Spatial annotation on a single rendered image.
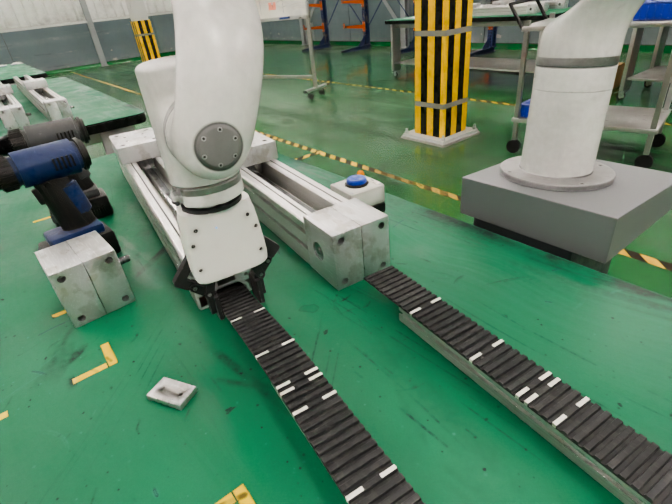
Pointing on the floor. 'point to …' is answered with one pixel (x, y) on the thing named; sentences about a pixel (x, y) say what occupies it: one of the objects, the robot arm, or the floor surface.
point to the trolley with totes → (657, 13)
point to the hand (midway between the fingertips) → (237, 296)
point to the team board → (272, 11)
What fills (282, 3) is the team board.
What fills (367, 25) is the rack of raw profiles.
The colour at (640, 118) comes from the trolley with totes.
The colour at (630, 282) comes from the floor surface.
